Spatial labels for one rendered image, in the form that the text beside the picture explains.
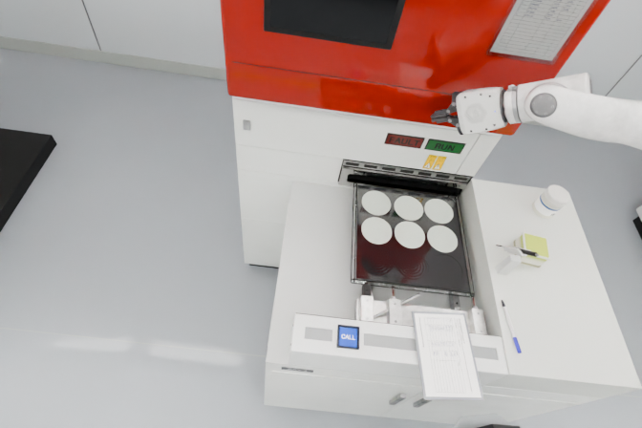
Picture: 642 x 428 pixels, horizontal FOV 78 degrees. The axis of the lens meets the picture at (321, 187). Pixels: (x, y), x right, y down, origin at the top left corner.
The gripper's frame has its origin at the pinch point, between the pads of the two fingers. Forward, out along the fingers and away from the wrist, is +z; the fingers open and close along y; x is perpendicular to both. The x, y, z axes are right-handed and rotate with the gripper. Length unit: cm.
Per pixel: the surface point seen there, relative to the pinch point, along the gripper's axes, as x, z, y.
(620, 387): -2, -33, 76
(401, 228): 6.2, 22.1, 36.0
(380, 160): 14.7, 28.4, 14.8
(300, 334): -42, 29, 40
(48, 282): -47, 188, 41
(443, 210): 21.7, 13.5, 37.3
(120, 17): 68, 223, -83
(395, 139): 12.6, 20.5, 8.1
